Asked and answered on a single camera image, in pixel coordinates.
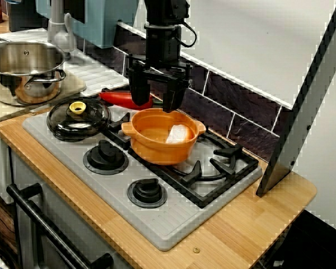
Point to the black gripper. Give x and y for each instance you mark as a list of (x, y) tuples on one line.
[(162, 45)]

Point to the white cloth piece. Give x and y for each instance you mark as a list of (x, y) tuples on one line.
[(179, 134)]

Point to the orange plastic toy pot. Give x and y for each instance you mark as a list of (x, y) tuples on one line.
[(156, 154)]

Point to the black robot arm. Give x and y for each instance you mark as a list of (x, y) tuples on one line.
[(162, 11)]

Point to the red toy pepper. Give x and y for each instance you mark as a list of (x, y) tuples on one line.
[(114, 98)]

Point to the black burner grate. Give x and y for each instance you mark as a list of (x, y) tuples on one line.
[(120, 137), (229, 151)]

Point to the white ribbed drainboard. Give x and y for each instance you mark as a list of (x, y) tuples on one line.
[(100, 78)]

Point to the black stove knob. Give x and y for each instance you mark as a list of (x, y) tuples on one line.
[(147, 193), (105, 157)]

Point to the light wooden cutting board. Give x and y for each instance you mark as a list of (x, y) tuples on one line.
[(72, 84)]

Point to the glass lid with yellow knob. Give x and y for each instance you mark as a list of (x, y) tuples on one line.
[(78, 126)]

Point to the teal box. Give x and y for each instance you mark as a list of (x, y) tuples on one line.
[(98, 30)]

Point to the dark tile backsplash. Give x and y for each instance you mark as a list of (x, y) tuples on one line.
[(240, 112)]

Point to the grey toy faucet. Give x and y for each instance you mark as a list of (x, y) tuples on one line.
[(57, 30)]

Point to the grey toy stove plate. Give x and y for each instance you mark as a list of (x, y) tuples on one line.
[(156, 224)]

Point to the dark grey side panel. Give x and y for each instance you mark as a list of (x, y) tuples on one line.
[(296, 112)]

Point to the stainless steel pot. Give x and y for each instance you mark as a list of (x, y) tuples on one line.
[(16, 56)]

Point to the white toy kitchen cabinet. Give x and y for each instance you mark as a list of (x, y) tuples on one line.
[(72, 213)]

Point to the black box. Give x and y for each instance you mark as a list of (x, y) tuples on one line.
[(28, 16)]

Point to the wooden countertop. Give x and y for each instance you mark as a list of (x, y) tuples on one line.
[(240, 224)]

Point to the brass screw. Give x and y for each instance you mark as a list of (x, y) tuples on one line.
[(196, 250)]

